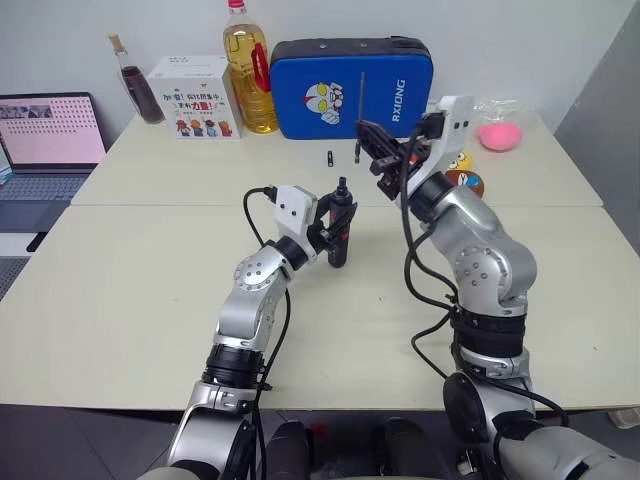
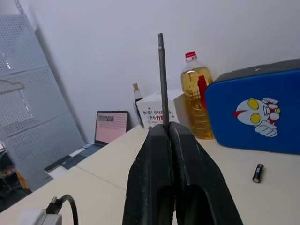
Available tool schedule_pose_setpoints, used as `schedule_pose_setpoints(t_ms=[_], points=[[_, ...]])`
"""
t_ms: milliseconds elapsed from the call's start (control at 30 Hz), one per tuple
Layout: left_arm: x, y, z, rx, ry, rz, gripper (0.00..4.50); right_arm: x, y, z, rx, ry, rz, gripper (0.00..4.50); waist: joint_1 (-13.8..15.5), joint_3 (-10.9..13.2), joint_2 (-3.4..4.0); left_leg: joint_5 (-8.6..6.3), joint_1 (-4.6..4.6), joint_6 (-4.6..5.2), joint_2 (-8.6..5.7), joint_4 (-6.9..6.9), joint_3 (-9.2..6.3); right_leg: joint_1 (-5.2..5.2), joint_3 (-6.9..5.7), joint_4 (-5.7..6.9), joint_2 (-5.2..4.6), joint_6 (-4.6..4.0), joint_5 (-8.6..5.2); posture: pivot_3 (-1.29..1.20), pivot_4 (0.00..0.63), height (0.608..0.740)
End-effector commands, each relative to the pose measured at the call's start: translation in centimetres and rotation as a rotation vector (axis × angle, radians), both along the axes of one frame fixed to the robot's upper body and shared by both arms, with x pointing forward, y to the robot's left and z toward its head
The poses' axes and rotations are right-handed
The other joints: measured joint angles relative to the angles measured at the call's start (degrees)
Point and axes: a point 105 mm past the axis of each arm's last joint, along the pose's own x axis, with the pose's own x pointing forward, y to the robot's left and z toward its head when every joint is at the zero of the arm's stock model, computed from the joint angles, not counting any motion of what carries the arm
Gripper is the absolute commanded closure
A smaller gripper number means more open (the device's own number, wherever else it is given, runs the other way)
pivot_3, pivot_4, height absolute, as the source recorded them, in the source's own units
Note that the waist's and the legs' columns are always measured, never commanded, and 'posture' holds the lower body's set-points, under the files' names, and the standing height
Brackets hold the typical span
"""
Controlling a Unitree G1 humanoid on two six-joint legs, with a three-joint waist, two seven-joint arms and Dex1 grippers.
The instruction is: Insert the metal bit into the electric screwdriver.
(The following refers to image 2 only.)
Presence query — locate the dark glass bottle with cork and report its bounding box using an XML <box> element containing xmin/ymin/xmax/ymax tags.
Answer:
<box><xmin>132</xmin><ymin>83</ymin><xmax>145</xmax><ymax>128</ymax></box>

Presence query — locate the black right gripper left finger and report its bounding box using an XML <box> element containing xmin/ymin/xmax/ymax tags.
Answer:
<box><xmin>122</xmin><ymin>124</ymin><xmax>175</xmax><ymax>225</ymax></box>

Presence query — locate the yellow oil bottle red cap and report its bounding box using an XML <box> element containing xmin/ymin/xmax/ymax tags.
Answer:
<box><xmin>180</xmin><ymin>51</ymin><xmax>216</xmax><ymax>140</ymax></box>

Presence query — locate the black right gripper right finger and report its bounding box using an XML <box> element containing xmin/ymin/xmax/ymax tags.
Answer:
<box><xmin>169</xmin><ymin>121</ymin><xmax>244</xmax><ymax>225</ymax></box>

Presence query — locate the black cable with plug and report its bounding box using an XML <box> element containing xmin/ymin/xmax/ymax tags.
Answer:
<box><xmin>45</xmin><ymin>194</ymin><xmax>79</xmax><ymax>225</ymax></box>

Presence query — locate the long grey metal screwdriver bit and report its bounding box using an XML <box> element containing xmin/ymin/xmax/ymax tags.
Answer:
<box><xmin>157</xmin><ymin>33</ymin><xmax>170</xmax><ymax>128</ymax></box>

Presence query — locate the white power adapter block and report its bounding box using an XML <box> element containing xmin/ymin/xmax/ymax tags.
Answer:
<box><xmin>16</xmin><ymin>208</ymin><xmax>63</xmax><ymax>225</ymax></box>

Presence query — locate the blue case with cartoon sticker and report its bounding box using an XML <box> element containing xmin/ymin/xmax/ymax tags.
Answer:
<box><xmin>205</xmin><ymin>58</ymin><xmax>300</xmax><ymax>155</ymax></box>

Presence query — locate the open laptop with pink screen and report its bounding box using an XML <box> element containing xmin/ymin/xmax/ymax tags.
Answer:
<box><xmin>44</xmin><ymin>111</ymin><xmax>129</xmax><ymax>173</ymax></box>

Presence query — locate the white perforated metal panel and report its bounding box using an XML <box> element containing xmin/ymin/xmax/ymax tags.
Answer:
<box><xmin>0</xmin><ymin>0</ymin><xmax>86</xmax><ymax>192</ymax></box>

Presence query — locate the white printed cardboard box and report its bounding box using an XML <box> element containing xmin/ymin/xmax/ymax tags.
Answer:
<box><xmin>136</xmin><ymin>89</ymin><xmax>186</xmax><ymax>131</ymax></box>

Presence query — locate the black AA battery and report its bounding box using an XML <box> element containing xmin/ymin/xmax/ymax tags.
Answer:
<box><xmin>252</xmin><ymin>163</ymin><xmax>264</xmax><ymax>184</ymax></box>

